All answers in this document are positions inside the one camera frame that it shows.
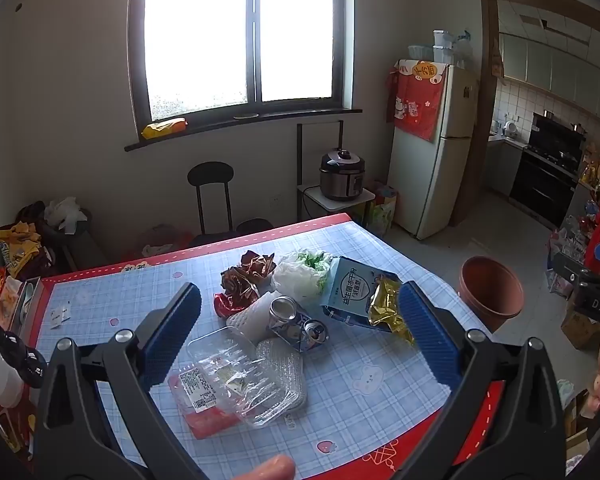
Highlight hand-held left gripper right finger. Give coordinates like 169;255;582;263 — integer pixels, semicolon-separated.
396;281;568;480

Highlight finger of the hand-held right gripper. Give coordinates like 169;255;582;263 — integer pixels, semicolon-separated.
551;251;589;295

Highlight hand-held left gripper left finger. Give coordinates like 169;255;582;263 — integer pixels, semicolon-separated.
32;281;206;480

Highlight gold foil wrapper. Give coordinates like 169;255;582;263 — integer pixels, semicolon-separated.
369;276;417;346

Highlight terracotta plastic bin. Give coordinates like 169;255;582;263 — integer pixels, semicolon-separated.
456;256;525;332

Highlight crushed red drink can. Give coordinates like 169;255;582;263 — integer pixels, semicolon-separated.
214;290;251;319

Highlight clear plastic clamshell container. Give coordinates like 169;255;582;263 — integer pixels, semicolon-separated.
186;326;309;429

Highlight white foam fruit net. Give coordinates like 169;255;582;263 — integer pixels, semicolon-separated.
226;292;281;343

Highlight blue cardboard box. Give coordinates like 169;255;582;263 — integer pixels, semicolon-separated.
321;256;403;331

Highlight red foam tray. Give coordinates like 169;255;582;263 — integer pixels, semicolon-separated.
167;366;248;441

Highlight crushed blue drink can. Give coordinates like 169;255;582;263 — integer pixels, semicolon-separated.
269;296;329;353

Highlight white plastic bag with greens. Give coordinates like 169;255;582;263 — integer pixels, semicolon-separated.
271;250;338;306

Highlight person's left hand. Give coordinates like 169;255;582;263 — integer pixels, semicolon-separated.
251;454;297;480

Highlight pink plastic bag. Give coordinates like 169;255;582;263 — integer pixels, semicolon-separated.
141;225;196;261

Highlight blue plaid tablecloth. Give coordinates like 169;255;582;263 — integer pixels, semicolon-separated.
0;212;508;480

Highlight black integrated stove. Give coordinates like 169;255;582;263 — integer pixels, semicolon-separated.
509;112;588;228

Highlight colourful gift bag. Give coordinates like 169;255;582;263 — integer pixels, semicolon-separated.
362;182;398;238

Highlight metal tray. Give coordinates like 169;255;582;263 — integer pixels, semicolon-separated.
7;276;43;338

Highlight black gourd-shaped bottle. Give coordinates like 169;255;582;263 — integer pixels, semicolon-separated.
0;314;48;388

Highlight white fridge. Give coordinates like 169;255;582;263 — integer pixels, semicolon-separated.
386;62;481;241

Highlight white side table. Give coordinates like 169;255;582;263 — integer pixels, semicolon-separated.
296;182;376;221

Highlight crumpled white plastic bag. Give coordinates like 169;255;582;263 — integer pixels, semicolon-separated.
44;196;88;235

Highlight black round-back chair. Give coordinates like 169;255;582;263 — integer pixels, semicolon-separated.
187;161;276;248

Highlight pile of snack packets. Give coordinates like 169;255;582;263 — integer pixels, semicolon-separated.
0;217;56;331

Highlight electric pressure cooker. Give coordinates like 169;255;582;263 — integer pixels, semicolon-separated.
319;147;366;202

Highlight white cap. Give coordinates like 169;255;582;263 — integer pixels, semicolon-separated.
0;337;26;408

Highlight yellow snack packet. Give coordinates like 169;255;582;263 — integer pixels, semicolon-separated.
141;117;187;141

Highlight red printed cloth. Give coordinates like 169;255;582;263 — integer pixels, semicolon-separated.
386;59;448;142

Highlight dark window sill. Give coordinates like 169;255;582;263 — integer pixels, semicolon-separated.
124;108;364;153

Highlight plastic containers on fridge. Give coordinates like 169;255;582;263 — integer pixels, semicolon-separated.
407;30;473;67

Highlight window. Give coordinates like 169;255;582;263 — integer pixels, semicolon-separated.
127;0;356;133

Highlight kitchen wall cabinets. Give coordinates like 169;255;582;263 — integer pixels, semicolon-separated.
497;32;600;126

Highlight folded metal frame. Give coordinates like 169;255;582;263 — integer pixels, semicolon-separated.
296;120;345;221

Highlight wooden door frame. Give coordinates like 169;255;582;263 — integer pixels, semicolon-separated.
450;0;600;228

